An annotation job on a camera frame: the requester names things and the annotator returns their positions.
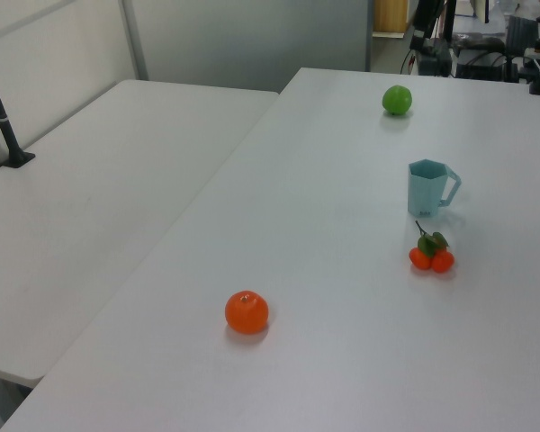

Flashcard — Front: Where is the light blue hexagonal mug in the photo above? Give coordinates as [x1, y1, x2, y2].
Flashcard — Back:
[407, 158, 463, 220]

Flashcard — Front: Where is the large orange mandarin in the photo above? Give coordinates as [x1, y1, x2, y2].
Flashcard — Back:
[224, 290, 270, 336]

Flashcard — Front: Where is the green apple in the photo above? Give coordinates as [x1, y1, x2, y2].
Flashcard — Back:
[382, 84, 413, 116]

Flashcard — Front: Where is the white side table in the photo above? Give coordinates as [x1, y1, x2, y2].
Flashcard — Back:
[0, 79, 280, 388]

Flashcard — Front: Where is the small mandarin cluster with leaves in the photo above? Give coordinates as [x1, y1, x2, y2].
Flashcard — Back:
[408, 220, 455, 275]

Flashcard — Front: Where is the black equipment stand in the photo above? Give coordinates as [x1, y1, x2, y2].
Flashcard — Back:
[408, 0, 458, 78]

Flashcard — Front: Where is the wooden cabinet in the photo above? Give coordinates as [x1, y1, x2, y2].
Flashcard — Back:
[372, 0, 409, 39]

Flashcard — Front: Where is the black bag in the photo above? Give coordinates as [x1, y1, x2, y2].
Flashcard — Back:
[452, 33, 508, 51]

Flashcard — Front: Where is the grey ribbed box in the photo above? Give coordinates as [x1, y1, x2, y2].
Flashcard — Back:
[506, 15, 540, 55]

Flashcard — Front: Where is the grey partition edge post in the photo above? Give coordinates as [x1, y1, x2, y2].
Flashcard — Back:
[364, 0, 375, 73]

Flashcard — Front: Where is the white corner partition post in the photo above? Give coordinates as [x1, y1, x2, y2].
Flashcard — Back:
[119, 0, 150, 83]

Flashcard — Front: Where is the black camera pole with base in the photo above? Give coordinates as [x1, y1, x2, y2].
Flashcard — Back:
[0, 44, 36, 169]

